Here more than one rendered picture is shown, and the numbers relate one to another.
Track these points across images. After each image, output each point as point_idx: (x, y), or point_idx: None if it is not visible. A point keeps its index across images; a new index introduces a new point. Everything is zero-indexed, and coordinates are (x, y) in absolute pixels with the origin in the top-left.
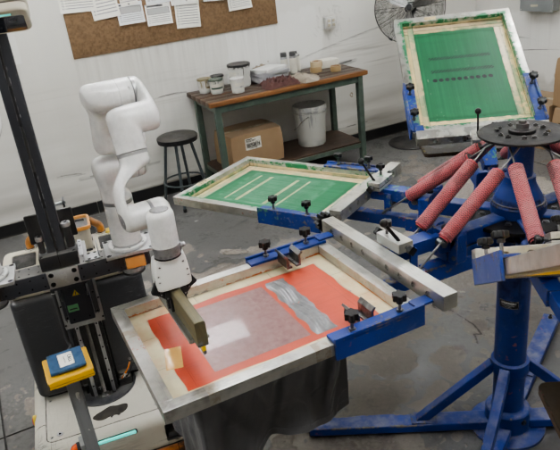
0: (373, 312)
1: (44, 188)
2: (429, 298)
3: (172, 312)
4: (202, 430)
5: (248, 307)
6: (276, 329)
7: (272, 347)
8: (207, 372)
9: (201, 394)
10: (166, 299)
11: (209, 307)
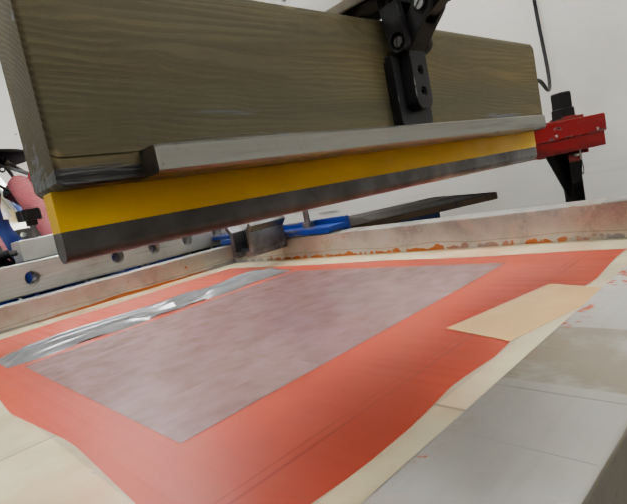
0: (218, 272)
1: None
2: (223, 234)
3: (432, 120)
4: None
5: (162, 337)
6: (281, 288)
7: (357, 269)
8: (521, 264)
9: (625, 196)
10: (431, 41)
11: (125, 391)
